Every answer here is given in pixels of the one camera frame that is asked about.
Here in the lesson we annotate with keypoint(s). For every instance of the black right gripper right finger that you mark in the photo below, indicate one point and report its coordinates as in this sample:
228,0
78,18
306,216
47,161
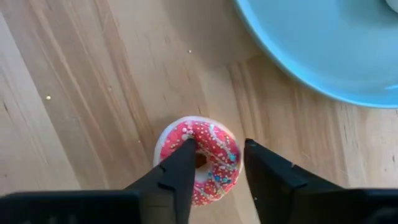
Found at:
273,186

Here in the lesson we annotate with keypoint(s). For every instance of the small pink sprinkled donut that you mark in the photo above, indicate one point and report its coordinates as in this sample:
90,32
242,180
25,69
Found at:
217,140

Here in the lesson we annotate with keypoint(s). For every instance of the light blue round plate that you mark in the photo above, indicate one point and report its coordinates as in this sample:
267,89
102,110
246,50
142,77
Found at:
326,46

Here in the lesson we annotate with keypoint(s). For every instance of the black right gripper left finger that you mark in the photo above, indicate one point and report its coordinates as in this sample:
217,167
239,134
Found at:
169,186

